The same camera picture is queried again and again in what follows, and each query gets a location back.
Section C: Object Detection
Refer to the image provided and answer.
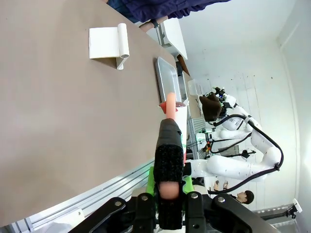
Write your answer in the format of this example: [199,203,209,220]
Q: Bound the white storage boxes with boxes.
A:
[187,79,204,96]

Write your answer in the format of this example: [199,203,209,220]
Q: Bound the pink lint roller black grip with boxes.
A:
[155,91,190,231]

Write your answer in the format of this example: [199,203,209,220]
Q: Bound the large white table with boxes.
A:
[157,18,189,60]

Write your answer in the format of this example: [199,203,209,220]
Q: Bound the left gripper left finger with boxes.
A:
[78,166,157,233]

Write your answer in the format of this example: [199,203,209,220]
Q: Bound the aluminium table frame rail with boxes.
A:
[4,159,156,233]

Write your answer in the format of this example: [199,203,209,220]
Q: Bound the grey perforated panel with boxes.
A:
[187,116,209,161]

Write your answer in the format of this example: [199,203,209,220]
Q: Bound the person left hand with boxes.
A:
[139,22,154,34]

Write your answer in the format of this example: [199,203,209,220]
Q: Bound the camera on black stand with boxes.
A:
[252,198,303,220]

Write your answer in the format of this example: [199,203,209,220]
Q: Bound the person with black hair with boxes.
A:
[208,179,255,205]

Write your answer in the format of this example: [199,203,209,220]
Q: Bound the white lint roller stand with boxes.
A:
[88,23,131,71]

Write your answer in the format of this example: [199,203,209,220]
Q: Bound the dark brown cloth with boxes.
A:
[199,93,225,123]

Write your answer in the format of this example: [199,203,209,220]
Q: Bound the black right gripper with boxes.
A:
[213,86,231,109]

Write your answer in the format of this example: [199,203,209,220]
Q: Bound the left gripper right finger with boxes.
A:
[182,175,253,233]

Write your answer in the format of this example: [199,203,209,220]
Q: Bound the blue jeans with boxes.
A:
[107,0,137,22]

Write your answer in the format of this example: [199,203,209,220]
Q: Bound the silver metal tray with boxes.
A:
[154,56,190,109]

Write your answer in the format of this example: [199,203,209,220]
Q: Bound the person torso purple jacket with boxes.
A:
[121,0,231,22]

